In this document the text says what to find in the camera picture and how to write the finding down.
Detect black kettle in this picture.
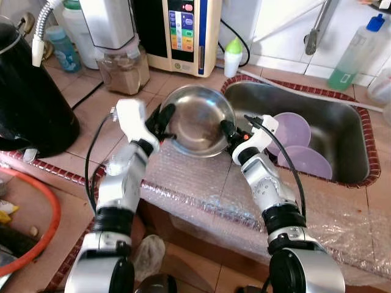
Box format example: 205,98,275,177
0,15,80,158

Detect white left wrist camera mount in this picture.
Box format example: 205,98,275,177
113,98,161,153

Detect white bottle with green cap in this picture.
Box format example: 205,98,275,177
224,38,243,78

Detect teal bottle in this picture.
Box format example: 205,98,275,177
46,26,82,74

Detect black robot leg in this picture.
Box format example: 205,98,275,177
136,273,178,293

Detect red tile sink border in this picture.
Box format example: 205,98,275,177
220,74,381,189

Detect brass tap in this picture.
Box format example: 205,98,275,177
17,11,36,35

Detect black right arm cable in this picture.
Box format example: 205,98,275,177
244,113,306,217

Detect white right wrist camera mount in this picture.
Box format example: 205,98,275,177
243,114,280,153

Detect steel faucet spout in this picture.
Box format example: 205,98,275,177
304,0,338,56

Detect large stainless steel bowl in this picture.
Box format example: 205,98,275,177
164,85,236,158

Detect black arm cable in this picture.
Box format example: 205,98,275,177
84,109,123,214
244,113,306,217

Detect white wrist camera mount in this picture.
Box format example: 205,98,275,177
113,98,161,153
243,114,280,153

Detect green dish soap bottle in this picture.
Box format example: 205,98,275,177
327,13,386,91

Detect white plastic bag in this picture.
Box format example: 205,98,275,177
131,234,166,283

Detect blender with brown contents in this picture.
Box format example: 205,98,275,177
79,0,151,95

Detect black power cable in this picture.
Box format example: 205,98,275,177
220,18,251,67

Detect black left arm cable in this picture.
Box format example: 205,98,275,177
84,109,123,214

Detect cream water ionizer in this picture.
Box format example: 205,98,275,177
133,0,222,78

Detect clear bubble wrap sheet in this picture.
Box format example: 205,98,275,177
139,143,391,278

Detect flexible metal faucet hose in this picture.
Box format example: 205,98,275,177
32,0,65,68

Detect stainless steel sink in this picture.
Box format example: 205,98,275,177
227,81,371,183

